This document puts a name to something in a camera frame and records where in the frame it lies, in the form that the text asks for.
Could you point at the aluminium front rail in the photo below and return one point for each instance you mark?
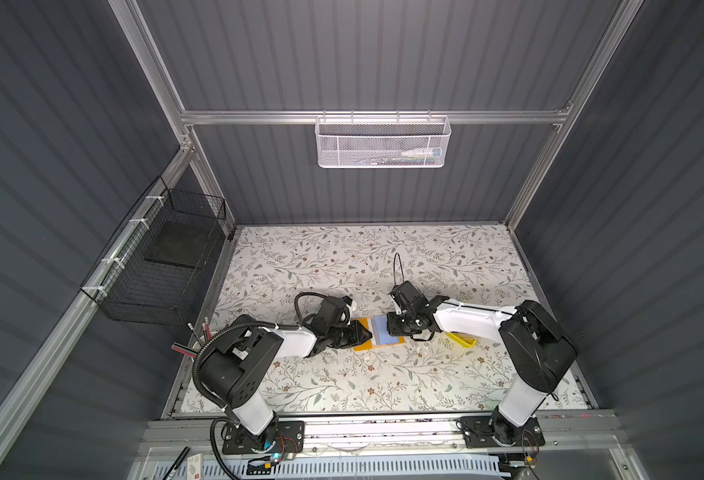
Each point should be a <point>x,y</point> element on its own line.
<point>378,433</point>

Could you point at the pen holder with pens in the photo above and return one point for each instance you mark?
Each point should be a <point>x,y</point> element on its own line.
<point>201,336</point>

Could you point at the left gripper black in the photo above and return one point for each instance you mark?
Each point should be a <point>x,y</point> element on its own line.
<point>357,337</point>

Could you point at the white small box foreground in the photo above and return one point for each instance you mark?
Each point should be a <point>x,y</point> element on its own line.
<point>195,467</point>

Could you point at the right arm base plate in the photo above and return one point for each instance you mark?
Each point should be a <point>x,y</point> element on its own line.
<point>488,431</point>

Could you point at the yellow plastic card tray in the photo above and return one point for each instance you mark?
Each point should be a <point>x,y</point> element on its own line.
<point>463,340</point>

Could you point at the white tube in basket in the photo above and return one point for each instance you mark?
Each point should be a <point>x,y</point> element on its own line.
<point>423,154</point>

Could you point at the yellow leather card holder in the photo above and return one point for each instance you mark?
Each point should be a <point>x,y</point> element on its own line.
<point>381,337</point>

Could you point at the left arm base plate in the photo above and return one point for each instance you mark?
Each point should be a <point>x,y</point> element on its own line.
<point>262,437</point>

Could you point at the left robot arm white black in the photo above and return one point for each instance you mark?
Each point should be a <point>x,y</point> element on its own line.
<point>230,367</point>

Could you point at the black wire mesh basket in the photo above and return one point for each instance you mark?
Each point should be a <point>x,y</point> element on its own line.
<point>161,273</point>

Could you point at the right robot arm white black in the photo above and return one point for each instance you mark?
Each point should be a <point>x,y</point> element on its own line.
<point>540,349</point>

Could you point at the black pad in basket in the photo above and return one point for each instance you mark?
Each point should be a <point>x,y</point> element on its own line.
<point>180,244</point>

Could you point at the black pen foreground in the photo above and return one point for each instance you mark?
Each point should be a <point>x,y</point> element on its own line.
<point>177,463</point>

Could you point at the white wire mesh basket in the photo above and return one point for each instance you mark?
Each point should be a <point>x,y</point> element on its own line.
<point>375,143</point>

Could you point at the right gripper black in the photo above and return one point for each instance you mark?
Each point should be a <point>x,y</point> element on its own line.
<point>392,324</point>

